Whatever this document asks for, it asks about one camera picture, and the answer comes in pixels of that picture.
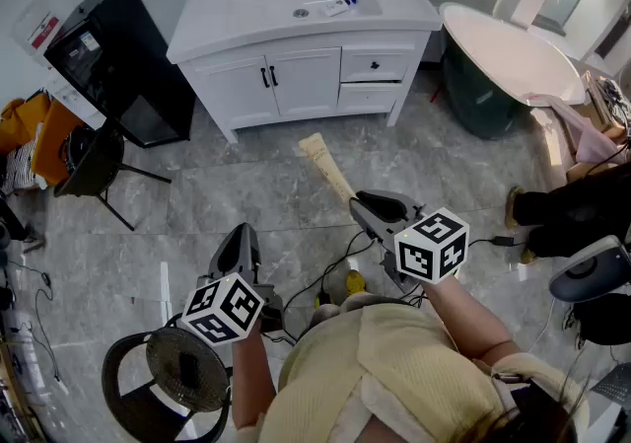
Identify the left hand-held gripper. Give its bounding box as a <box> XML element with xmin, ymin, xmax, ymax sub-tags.
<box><xmin>180</xmin><ymin>222</ymin><xmax>285</xmax><ymax>347</ymax></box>

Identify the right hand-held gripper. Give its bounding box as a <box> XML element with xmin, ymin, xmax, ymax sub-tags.
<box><xmin>349</xmin><ymin>188</ymin><xmax>469</xmax><ymax>294</ymax></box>

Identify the cream cosmetic tube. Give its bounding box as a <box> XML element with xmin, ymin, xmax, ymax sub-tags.
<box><xmin>298</xmin><ymin>132</ymin><xmax>360</xmax><ymax>205</ymax></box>

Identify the white tube blue cap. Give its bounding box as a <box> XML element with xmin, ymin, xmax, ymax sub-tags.
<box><xmin>322</xmin><ymin>0</ymin><xmax>359</xmax><ymax>18</ymax></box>

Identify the person's right forearm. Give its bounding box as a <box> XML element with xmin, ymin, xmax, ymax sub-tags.
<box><xmin>421</xmin><ymin>277</ymin><xmax>524</xmax><ymax>366</ymax></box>

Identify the person's left forearm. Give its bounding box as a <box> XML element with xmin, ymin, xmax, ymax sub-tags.
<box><xmin>230</xmin><ymin>327</ymin><xmax>278</xmax><ymax>432</ymax></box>

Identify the person's yellow shoe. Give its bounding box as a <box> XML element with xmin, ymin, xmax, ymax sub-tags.
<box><xmin>344</xmin><ymin>268</ymin><xmax>368</xmax><ymax>296</ymax></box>

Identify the dark wicker chair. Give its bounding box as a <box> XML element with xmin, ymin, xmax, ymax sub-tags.
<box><xmin>101</xmin><ymin>315</ymin><xmax>234</xmax><ymax>443</ymax></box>

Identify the black metal-leg chair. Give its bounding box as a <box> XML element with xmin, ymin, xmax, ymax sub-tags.
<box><xmin>52</xmin><ymin>117</ymin><xmax>173</xmax><ymax>233</ymax></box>

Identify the person's pale yellow shirt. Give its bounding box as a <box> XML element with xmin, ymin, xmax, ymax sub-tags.
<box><xmin>255</xmin><ymin>302</ymin><xmax>591</xmax><ymax>443</ymax></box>

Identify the white vanity cabinet with sink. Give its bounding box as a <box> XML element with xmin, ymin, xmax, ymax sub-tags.
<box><xmin>166</xmin><ymin>0</ymin><xmax>444</xmax><ymax>144</ymax></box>

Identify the black bag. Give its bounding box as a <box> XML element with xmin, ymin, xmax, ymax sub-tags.
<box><xmin>62</xmin><ymin>124</ymin><xmax>108</xmax><ymax>175</ymax></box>

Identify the white and green bathtub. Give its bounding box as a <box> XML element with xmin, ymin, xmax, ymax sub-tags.
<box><xmin>438</xmin><ymin>1</ymin><xmax>588</xmax><ymax>141</ymax></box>

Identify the grey round-faced device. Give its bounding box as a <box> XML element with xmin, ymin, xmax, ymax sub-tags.
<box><xmin>548</xmin><ymin>235</ymin><xmax>631</xmax><ymax>305</ymax></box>

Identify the pink cloth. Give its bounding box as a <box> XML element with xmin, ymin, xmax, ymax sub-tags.
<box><xmin>525</xmin><ymin>93</ymin><xmax>630</xmax><ymax>167</ymax></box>

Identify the orange sofa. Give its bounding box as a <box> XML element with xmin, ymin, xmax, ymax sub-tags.
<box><xmin>0</xmin><ymin>98</ymin><xmax>86</xmax><ymax>188</ymax></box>

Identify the black glass-door fridge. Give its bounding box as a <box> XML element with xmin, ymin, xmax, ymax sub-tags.
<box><xmin>42</xmin><ymin>0</ymin><xmax>197</xmax><ymax>150</ymax></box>

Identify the striped black and white cushion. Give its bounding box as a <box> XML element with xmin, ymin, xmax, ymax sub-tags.
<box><xmin>0</xmin><ymin>137</ymin><xmax>39</xmax><ymax>194</ymax></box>

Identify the cardboard box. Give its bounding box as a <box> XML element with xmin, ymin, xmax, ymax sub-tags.
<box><xmin>566</xmin><ymin>69</ymin><xmax>631</xmax><ymax>182</ymax></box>

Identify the clear water barrel red label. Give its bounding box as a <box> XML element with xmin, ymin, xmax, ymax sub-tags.
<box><xmin>12</xmin><ymin>0</ymin><xmax>83</xmax><ymax>70</ymax></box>

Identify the black floor cable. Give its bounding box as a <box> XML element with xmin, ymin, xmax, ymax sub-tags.
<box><xmin>282</xmin><ymin>231</ymin><xmax>379</xmax><ymax>317</ymax></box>

